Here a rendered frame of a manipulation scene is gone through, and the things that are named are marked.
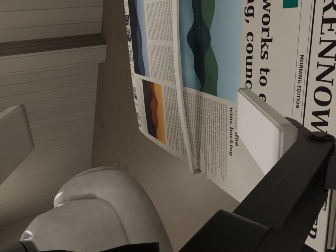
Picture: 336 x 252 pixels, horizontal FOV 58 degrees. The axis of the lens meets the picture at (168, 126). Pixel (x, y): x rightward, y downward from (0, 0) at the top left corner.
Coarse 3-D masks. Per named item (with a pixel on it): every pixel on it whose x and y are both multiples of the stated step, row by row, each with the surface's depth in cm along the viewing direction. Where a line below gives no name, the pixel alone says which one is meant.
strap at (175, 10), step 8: (176, 0) 32; (176, 8) 33; (176, 16) 33; (176, 24) 33; (176, 32) 33; (176, 40) 34; (176, 48) 34; (176, 56) 34; (176, 64) 35; (176, 72) 35; (176, 80) 36; (176, 88) 36; (184, 112) 37; (184, 120) 37; (184, 128) 38; (184, 136) 38; (192, 160) 39; (192, 168) 40
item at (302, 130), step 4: (288, 120) 15; (292, 120) 15; (296, 120) 15; (296, 124) 14; (300, 124) 14; (300, 128) 14; (304, 128) 14; (300, 132) 13; (304, 132) 13; (332, 156) 11; (332, 160) 11; (328, 164) 11; (332, 164) 11; (328, 168) 11; (332, 168) 11; (328, 172) 11; (332, 172) 11; (328, 176) 11; (332, 176) 11; (328, 180) 12; (332, 180) 11; (328, 184) 12; (332, 184) 12; (328, 188) 12; (332, 188) 12
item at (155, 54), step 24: (144, 0) 42; (168, 0) 36; (144, 24) 43; (168, 24) 37; (144, 48) 45; (168, 48) 39; (144, 72) 47; (168, 72) 40; (144, 96) 49; (168, 96) 42; (144, 120) 51; (168, 120) 43; (168, 144) 45
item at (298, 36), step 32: (224, 0) 28; (256, 0) 24; (288, 0) 22; (320, 0) 20; (224, 32) 29; (256, 32) 25; (288, 32) 23; (320, 32) 20; (224, 64) 30; (256, 64) 26; (288, 64) 23; (320, 64) 21; (224, 96) 31; (288, 96) 24; (320, 96) 21; (224, 128) 32; (320, 128) 22; (224, 160) 33; (320, 224) 24
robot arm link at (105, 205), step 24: (96, 168) 50; (72, 192) 45; (96, 192) 45; (120, 192) 46; (144, 192) 50; (48, 216) 42; (72, 216) 41; (96, 216) 42; (120, 216) 44; (144, 216) 46; (24, 240) 41; (48, 240) 38; (72, 240) 39; (96, 240) 40; (120, 240) 42; (144, 240) 44; (168, 240) 48
